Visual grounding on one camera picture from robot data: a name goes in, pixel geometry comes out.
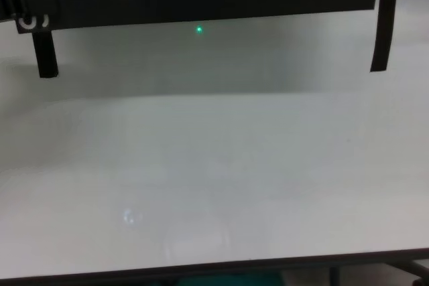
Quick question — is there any black tape frame outline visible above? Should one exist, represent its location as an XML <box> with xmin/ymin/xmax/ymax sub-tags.
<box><xmin>32</xmin><ymin>0</ymin><xmax>400</xmax><ymax>79</ymax></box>

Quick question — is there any teal object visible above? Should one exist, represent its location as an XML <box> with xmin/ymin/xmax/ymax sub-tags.
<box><xmin>174</xmin><ymin>274</ymin><xmax>282</xmax><ymax>286</ymax></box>

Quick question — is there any black metal table frame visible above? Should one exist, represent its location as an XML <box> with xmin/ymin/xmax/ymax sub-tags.
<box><xmin>0</xmin><ymin>248</ymin><xmax>429</xmax><ymax>286</ymax></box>

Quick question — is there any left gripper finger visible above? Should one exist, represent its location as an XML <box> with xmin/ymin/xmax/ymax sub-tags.
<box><xmin>0</xmin><ymin>0</ymin><xmax>60</xmax><ymax>21</ymax></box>

